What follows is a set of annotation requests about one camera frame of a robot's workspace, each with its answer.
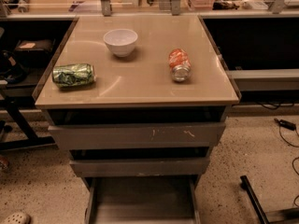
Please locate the grey bottom drawer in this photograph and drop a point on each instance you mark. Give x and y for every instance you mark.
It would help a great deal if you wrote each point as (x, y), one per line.
(142, 200)

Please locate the grey drawer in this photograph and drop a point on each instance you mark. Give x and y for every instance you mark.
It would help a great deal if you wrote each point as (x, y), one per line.
(75, 137)
(142, 200)
(140, 167)

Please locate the grey drawer cabinet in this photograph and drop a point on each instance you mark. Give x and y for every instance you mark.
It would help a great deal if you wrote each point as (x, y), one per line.
(138, 88)

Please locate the grey top drawer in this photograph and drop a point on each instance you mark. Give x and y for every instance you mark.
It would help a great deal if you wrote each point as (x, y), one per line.
(75, 137)

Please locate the grey middle drawer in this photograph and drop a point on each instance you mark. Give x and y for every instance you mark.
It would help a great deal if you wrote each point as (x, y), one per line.
(140, 167)

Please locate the crushed orange can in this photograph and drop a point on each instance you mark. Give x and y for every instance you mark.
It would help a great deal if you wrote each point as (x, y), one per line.
(179, 64)

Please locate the white bowl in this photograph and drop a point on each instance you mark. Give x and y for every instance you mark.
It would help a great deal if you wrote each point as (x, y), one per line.
(120, 42)

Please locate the crushed green can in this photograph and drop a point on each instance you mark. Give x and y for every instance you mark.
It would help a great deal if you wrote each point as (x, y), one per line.
(73, 75)

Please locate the black table leg left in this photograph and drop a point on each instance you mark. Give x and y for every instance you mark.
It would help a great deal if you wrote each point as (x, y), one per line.
(12, 105)

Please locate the black bag on shelf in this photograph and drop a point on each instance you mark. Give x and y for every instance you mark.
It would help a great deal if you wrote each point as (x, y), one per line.
(34, 53)

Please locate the black power adapter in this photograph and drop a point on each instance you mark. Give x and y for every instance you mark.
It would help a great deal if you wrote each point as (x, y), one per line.
(286, 124)

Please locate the white perforated clog shoe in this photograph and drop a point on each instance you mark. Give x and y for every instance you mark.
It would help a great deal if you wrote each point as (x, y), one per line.
(17, 218)

